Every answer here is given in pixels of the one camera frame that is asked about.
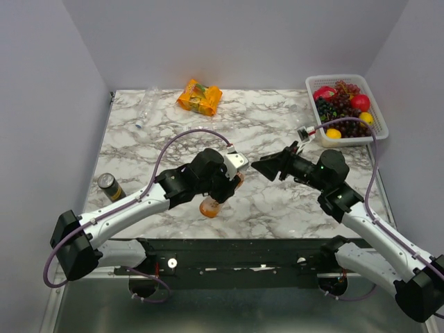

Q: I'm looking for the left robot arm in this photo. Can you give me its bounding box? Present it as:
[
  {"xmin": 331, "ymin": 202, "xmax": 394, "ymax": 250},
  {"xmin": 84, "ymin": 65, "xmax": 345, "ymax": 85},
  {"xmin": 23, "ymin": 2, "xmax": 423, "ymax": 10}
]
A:
[{"xmin": 50, "ymin": 148, "xmax": 249, "ymax": 281}]

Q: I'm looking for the clear bottle blue cap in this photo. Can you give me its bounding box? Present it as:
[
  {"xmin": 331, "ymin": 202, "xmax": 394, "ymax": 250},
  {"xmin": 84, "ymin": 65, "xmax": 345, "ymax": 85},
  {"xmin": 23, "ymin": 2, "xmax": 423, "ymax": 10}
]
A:
[{"xmin": 135, "ymin": 86, "xmax": 160, "ymax": 129}]

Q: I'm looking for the yellow lemon lower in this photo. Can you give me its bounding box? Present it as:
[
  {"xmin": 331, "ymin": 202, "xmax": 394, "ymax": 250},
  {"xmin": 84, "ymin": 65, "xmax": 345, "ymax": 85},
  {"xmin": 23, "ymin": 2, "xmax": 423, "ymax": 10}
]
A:
[{"xmin": 325, "ymin": 128, "xmax": 342, "ymax": 139}]

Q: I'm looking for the black yellow drink can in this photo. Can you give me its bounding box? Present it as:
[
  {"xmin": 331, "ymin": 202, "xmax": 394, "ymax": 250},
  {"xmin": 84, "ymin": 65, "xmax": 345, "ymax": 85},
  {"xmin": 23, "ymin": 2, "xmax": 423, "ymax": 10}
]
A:
[{"xmin": 97, "ymin": 173, "xmax": 126, "ymax": 203}]

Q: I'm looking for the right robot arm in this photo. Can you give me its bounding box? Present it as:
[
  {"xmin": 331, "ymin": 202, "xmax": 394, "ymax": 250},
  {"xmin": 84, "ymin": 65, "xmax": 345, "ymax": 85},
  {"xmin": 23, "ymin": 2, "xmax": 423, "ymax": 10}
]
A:
[{"xmin": 252, "ymin": 143, "xmax": 443, "ymax": 323}]

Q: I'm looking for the purple cable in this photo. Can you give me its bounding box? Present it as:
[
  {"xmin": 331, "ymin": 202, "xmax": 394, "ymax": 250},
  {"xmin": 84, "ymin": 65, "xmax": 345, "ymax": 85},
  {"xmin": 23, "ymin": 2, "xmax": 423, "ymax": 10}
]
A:
[
  {"xmin": 310, "ymin": 116, "xmax": 444, "ymax": 320},
  {"xmin": 43, "ymin": 128, "xmax": 235, "ymax": 289}
]

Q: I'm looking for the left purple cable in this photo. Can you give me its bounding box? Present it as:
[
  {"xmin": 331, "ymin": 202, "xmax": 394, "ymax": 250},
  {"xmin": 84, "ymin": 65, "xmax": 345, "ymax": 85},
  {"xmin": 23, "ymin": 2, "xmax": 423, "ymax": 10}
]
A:
[{"xmin": 43, "ymin": 128, "xmax": 235, "ymax": 289}]

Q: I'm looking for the dark red grape bunch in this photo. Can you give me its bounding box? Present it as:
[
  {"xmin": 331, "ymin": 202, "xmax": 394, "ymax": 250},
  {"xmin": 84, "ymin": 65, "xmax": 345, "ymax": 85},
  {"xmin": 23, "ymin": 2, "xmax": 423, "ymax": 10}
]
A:
[{"xmin": 321, "ymin": 80, "xmax": 371, "ymax": 139}]

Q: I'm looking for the yellow lemon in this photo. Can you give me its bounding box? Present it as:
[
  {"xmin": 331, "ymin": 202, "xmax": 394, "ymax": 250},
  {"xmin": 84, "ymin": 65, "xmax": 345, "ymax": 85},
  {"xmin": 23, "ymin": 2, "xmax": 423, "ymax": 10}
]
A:
[
  {"xmin": 359, "ymin": 112, "xmax": 373, "ymax": 126},
  {"xmin": 325, "ymin": 128, "xmax": 342, "ymax": 139}
]

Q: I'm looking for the orange snack bag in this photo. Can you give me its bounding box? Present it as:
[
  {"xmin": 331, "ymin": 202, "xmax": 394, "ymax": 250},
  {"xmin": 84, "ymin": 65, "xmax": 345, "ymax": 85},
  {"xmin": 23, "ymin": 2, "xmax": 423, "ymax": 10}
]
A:
[{"xmin": 177, "ymin": 79, "xmax": 223, "ymax": 117}]

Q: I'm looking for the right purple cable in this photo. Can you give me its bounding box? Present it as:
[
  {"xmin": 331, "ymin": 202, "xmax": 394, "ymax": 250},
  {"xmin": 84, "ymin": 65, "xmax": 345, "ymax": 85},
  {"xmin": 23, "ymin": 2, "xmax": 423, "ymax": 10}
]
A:
[{"xmin": 310, "ymin": 116, "xmax": 444, "ymax": 320}]

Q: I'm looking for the white plastic basket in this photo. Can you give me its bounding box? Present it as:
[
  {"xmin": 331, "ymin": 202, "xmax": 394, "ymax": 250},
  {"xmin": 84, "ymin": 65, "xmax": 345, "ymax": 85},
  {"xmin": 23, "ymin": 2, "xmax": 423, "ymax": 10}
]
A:
[{"xmin": 305, "ymin": 74, "xmax": 389, "ymax": 148}]

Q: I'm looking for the black base frame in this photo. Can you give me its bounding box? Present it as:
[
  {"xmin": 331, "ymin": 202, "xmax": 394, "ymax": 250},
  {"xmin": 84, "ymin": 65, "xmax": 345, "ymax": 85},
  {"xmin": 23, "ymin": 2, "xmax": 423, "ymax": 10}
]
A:
[{"xmin": 135, "ymin": 236, "xmax": 349, "ymax": 291}]

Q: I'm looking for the orange juice bottle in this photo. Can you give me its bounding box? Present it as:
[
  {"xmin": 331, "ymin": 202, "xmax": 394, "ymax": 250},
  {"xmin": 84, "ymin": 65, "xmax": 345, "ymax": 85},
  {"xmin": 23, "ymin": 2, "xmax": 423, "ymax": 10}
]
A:
[{"xmin": 199, "ymin": 172, "xmax": 245, "ymax": 219}]

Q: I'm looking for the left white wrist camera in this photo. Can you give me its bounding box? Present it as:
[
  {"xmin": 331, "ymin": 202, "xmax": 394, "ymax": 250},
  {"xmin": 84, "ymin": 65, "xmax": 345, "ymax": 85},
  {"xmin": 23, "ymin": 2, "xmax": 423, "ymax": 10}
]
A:
[{"xmin": 223, "ymin": 153, "xmax": 250, "ymax": 180}]

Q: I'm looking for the clear empty bottle centre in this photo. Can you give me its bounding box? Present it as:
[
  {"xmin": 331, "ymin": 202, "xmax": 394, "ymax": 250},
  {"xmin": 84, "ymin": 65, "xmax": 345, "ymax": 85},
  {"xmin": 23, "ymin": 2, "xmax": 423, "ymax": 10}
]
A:
[{"xmin": 182, "ymin": 125, "xmax": 211, "ymax": 132}]

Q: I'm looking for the red round fruit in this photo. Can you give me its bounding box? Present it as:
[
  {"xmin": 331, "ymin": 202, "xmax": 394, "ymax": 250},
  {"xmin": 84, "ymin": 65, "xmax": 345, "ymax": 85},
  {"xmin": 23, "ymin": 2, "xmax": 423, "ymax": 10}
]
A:
[{"xmin": 350, "ymin": 94, "xmax": 370, "ymax": 112}]

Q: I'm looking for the yellow lemon upper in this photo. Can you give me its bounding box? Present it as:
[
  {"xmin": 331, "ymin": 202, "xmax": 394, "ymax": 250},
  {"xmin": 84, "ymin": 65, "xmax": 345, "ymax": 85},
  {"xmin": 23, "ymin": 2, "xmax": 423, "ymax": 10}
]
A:
[{"xmin": 359, "ymin": 112, "xmax": 373, "ymax": 126}]

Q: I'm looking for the red apple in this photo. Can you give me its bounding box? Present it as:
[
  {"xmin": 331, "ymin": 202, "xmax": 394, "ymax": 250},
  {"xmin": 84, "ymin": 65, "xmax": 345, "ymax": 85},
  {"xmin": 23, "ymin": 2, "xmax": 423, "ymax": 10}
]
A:
[{"xmin": 313, "ymin": 86, "xmax": 337, "ymax": 101}]

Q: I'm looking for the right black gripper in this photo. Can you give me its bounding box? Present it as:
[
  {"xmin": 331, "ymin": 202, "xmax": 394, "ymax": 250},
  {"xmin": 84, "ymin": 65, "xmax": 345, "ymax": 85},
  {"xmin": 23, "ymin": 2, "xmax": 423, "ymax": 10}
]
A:
[{"xmin": 251, "ymin": 141, "xmax": 329, "ymax": 192}]

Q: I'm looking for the blue grape bunch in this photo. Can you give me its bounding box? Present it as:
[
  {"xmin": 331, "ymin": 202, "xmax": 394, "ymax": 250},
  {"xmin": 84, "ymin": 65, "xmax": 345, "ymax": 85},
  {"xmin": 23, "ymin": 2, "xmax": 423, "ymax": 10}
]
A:
[{"xmin": 315, "ymin": 97, "xmax": 338, "ymax": 122}]

